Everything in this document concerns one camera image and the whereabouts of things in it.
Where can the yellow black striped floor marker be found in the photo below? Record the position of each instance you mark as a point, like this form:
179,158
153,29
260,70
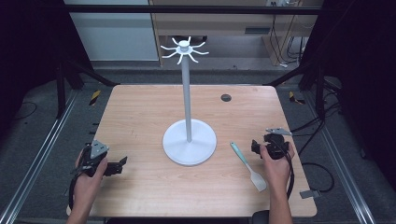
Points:
294,98
95,97

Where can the black chair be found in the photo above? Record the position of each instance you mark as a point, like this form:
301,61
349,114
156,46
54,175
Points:
261,217

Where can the dark round table grommet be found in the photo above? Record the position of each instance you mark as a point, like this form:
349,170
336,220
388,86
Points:
226,97

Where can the light wooden desk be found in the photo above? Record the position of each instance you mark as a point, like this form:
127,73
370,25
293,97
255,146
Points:
218,25

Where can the black metal stand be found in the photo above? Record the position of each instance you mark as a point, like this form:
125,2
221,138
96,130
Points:
60,90
319,90

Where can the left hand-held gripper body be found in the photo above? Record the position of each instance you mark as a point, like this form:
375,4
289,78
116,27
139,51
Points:
97,149

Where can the black horizontal frame bar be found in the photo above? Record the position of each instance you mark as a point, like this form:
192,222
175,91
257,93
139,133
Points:
186,9

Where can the person's right hand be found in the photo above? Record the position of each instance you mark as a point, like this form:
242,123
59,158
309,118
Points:
277,174

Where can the grey metal floor rail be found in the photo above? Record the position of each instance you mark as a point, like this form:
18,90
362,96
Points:
345,174
40,158

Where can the white cabinet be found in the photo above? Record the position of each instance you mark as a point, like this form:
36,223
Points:
118,37

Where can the white hook stand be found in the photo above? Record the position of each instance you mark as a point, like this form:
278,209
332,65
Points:
188,143

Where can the white power strip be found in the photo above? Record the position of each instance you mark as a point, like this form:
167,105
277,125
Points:
285,2

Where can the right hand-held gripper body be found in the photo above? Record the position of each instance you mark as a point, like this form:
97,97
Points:
275,145

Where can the person's left hand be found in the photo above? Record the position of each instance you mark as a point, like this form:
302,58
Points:
88,185

